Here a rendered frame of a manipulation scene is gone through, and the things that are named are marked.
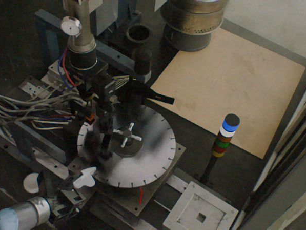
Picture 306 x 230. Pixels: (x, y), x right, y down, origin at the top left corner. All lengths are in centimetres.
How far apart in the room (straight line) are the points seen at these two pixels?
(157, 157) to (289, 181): 72
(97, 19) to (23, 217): 58
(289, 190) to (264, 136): 104
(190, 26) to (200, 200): 77
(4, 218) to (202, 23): 111
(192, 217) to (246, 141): 49
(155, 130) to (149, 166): 14
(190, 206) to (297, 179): 72
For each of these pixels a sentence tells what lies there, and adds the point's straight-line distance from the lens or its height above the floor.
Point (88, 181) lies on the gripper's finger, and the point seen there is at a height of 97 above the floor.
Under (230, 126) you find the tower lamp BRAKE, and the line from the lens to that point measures 111.
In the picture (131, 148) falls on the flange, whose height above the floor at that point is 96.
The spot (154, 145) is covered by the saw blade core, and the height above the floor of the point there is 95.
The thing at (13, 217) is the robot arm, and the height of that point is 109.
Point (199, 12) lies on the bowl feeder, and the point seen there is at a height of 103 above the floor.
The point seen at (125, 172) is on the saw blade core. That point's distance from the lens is 122.
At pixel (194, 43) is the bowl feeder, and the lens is 180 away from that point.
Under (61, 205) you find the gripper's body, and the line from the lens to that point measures 114.
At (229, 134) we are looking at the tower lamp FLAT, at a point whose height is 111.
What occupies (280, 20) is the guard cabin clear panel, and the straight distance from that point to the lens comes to 202.
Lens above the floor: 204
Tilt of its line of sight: 55 degrees down
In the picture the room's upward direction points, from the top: 9 degrees clockwise
